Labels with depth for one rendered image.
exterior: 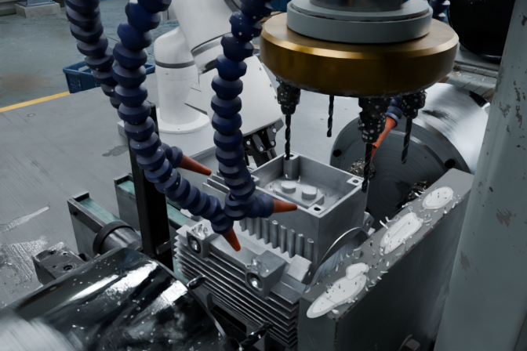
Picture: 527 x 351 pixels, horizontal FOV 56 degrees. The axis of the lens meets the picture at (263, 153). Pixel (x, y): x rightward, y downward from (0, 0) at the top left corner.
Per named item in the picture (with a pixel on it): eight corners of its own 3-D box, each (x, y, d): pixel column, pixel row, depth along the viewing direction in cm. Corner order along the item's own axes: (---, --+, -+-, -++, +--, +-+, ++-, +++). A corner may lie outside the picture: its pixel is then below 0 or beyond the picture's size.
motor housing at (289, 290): (369, 302, 71) (385, 190, 62) (287, 389, 59) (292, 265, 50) (265, 244, 83) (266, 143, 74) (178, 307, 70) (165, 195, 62)
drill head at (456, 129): (528, 201, 95) (565, 78, 84) (446, 305, 72) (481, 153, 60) (410, 160, 110) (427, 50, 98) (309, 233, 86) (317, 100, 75)
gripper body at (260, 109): (234, 56, 75) (262, 125, 76) (182, 73, 68) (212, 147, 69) (267, 39, 69) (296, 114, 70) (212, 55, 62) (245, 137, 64)
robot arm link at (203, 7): (260, 27, 70) (207, 52, 74) (226, -64, 69) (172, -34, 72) (238, 27, 63) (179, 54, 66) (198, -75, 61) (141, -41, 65)
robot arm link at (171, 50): (153, 55, 145) (145, -31, 132) (216, 51, 148) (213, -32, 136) (155, 70, 134) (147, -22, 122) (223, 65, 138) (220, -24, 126)
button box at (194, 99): (259, 137, 100) (270, 113, 100) (240, 126, 95) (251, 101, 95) (204, 114, 110) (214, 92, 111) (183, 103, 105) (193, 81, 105)
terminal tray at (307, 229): (365, 229, 61) (371, 179, 58) (314, 273, 54) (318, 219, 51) (289, 194, 68) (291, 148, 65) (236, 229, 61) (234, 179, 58)
